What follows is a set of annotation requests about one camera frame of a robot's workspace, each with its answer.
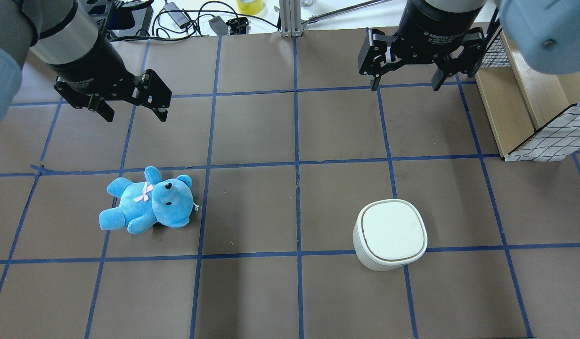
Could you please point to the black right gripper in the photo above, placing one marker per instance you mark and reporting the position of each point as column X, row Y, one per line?
column 427, row 29

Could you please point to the yellow tape roll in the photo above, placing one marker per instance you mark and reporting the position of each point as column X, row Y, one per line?
column 250, row 7

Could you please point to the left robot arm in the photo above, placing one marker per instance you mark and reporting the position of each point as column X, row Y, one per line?
column 22, row 21

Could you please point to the blue teddy bear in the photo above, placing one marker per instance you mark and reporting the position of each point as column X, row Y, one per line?
column 154, row 201

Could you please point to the aluminium profile post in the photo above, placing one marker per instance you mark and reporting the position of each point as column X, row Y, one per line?
column 290, row 18

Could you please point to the grey metal rod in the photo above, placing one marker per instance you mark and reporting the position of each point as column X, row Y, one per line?
column 341, row 11

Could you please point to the wooden wire-mesh shelf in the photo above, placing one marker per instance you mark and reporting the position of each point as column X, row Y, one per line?
column 533, row 116

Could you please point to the small black clamp device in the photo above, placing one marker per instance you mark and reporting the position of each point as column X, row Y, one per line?
column 234, row 26

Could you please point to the black power adapter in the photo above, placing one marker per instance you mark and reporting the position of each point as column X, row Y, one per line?
column 178, row 16

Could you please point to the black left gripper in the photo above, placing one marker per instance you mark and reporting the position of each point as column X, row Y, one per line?
column 91, row 62

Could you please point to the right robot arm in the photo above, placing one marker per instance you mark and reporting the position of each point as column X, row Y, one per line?
column 546, row 32

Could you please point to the white trash can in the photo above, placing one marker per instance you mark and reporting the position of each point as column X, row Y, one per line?
column 389, row 234

